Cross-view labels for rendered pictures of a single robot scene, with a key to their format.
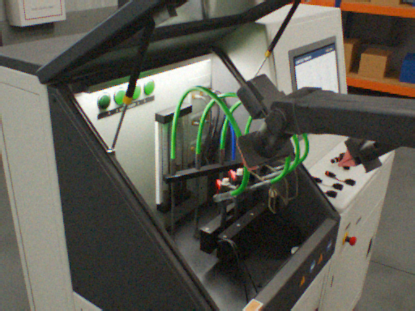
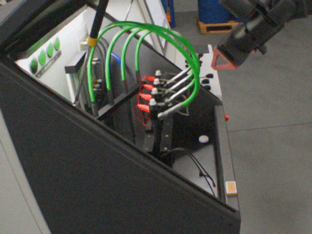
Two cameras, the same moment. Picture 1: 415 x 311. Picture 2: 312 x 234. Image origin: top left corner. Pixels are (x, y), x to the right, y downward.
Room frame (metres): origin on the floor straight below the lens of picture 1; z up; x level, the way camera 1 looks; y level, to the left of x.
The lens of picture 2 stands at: (0.30, 0.37, 1.65)
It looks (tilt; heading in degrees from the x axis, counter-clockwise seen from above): 30 degrees down; 333
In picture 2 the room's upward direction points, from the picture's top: 6 degrees counter-clockwise
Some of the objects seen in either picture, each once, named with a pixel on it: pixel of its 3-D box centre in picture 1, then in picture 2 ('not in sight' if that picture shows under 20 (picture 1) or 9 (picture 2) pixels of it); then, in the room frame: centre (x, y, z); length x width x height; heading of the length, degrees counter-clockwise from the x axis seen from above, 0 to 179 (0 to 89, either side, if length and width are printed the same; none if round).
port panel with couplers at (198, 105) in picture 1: (202, 119); (91, 62); (1.51, 0.02, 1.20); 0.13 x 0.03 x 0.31; 145
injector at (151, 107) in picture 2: (226, 214); (159, 130); (1.15, -0.06, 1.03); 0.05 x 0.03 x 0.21; 55
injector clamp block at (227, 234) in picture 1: (241, 229); (161, 140); (1.26, -0.12, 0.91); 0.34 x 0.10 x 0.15; 145
